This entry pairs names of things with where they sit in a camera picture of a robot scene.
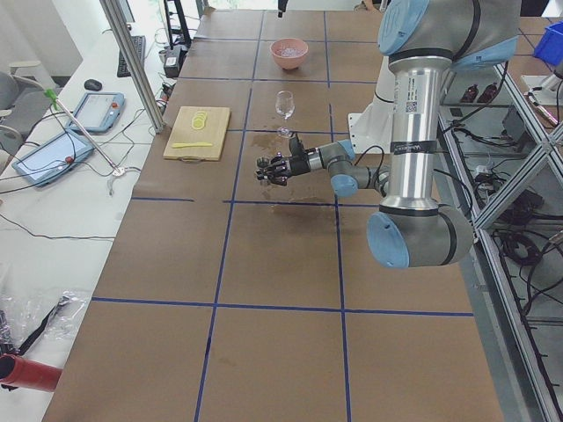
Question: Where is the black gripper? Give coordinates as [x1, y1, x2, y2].
[256, 149, 317, 186]

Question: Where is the steel cocktail jigger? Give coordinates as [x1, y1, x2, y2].
[255, 156, 270, 186]

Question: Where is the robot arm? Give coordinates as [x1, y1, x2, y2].
[256, 1, 521, 268]
[277, 0, 288, 18]

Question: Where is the clear wine glass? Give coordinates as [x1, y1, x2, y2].
[275, 91, 295, 138]

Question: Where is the pile of ice cubes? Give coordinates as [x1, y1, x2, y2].
[275, 46, 304, 59]

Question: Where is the bamboo cutting board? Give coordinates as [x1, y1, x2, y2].
[163, 106, 230, 161]

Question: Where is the yellow plastic knife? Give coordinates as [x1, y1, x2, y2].
[172, 142, 214, 149]

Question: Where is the pink bowl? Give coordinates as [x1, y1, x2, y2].
[270, 38, 309, 70]

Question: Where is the black keyboard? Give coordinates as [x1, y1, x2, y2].
[116, 35, 146, 79]

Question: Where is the blue teach pendant far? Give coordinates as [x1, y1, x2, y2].
[73, 92, 125, 134]

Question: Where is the blue teach pendant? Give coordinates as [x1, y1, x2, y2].
[11, 131, 94, 186]
[73, 92, 125, 134]

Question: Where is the black computer mouse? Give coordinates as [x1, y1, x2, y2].
[84, 78, 103, 91]

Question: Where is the blue teach pendant near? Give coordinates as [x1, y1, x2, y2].
[11, 131, 94, 186]

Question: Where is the metal rod with green clip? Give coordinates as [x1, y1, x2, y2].
[44, 88, 126, 177]

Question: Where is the grey office chair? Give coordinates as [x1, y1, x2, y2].
[1, 61, 51, 171]

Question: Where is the clear plastic bag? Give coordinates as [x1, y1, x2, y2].
[1, 289, 91, 356]

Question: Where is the blue plastic bin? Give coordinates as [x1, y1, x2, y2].
[533, 21, 563, 66]

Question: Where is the red cylinder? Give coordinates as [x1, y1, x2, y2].
[1, 354, 62, 392]

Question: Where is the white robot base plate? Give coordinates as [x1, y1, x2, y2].
[347, 113, 375, 154]

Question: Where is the aluminium frame post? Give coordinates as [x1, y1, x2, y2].
[99, 0, 165, 134]

